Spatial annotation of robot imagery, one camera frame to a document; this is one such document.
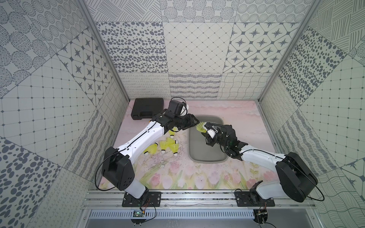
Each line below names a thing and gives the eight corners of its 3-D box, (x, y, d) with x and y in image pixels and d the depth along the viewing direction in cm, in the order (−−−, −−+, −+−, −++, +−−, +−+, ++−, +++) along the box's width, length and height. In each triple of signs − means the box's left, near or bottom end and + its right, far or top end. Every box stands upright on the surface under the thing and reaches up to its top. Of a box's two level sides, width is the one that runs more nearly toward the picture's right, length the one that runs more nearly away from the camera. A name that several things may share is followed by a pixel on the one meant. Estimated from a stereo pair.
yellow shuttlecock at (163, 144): (159, 153, 92) (158, 150, 89) (160, 143, 97) (160, 140, 94) (166, 153, 92) (165, 150, 89) (167, 143, 97) (166, 140, 94)
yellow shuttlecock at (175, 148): (170, 156, 91) (169, 154, 88) (171, 145, 96) (170, 143, 93) (178, 156, 91) (178, 154, 88) (178, 145, 96) (178, 143, 93)
